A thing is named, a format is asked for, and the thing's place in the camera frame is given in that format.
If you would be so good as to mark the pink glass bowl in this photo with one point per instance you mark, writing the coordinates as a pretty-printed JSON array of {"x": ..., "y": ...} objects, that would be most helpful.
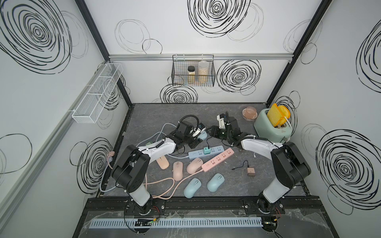
[{"x": 250, "y": 113}]

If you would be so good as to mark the pink charger plug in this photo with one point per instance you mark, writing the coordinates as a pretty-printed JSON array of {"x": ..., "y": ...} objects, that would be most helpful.
[{"x": 251, "y": 172}]

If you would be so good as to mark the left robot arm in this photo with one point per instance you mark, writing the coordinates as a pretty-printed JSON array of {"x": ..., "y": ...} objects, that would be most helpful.
[{"x": 130, "y": 169}]

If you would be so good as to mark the teal charger cube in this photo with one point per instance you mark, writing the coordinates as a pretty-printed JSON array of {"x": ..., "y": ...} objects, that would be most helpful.
[{"x": 207, "y": 150}]

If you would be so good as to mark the white wire shelf basket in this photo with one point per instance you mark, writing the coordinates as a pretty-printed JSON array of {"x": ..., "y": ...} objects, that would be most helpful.
[{"x": 103, "y": 94}]

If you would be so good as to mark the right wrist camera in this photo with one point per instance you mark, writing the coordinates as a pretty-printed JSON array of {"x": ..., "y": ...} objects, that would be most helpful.
[{"x": 221, "y": 121}]

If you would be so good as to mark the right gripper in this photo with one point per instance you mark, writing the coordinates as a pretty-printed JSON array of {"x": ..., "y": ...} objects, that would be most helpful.
[{"x": 214, "y": 131}]

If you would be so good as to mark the pink mouse sideways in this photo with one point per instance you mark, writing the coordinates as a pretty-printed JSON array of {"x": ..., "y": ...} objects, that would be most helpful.
[{"x": 194, "y": 165}]

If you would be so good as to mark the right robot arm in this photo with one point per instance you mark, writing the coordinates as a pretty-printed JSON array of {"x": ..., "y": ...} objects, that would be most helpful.
[{"x": 290, "y": 166}]

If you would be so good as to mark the peach mouse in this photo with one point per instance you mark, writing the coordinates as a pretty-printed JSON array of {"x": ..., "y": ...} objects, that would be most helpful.
[{"x": 163, "y": 162}]

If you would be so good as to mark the pink mouse upright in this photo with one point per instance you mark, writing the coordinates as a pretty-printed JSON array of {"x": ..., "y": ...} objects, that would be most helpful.
[{"x": 178, "y": 171}]

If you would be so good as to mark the light blue mouse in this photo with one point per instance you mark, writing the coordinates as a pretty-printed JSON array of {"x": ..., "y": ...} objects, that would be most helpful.
[
  {"x": 215, "y": 182},
  {"x": 193, "y": 186}
]

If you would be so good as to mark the brown lid spice jar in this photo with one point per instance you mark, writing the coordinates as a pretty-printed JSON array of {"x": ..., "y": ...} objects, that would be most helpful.
[{"x": 191, "y": 74}]

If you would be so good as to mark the black wire basket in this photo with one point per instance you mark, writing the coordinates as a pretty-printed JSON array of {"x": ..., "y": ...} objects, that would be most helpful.
[{"x": 180, "y": 65}]

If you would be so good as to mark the blue mouse behind strip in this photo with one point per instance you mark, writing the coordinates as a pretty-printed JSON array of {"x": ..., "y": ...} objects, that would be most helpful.
[{"x": 203, "y": 135}]

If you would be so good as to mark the white lid tall jar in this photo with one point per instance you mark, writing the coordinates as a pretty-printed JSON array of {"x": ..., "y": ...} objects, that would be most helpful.
[{"x": 203, "y": 72}]

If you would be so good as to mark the blue power strip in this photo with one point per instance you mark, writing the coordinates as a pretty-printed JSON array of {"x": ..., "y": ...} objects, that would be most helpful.
[{"x": 200, "y": 154}]

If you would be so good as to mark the pink power strip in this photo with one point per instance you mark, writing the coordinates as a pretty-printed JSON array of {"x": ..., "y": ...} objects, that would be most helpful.
[{"x": 217, "y": 159}]

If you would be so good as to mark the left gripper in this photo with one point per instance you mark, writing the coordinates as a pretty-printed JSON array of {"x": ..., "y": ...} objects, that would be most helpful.
[{"x": 195, "y": 143}]

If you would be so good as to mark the grey cable duct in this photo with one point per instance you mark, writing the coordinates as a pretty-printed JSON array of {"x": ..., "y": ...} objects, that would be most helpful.
[{"x": 216, "y": 222}]

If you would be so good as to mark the mint green toaster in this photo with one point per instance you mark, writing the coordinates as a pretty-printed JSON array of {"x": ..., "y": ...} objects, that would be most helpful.
[{"x": 265, "y": 129}]

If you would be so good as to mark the yellow toast slice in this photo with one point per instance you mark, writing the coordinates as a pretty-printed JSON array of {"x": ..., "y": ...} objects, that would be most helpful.
[{"x": 278, "y": 115}]

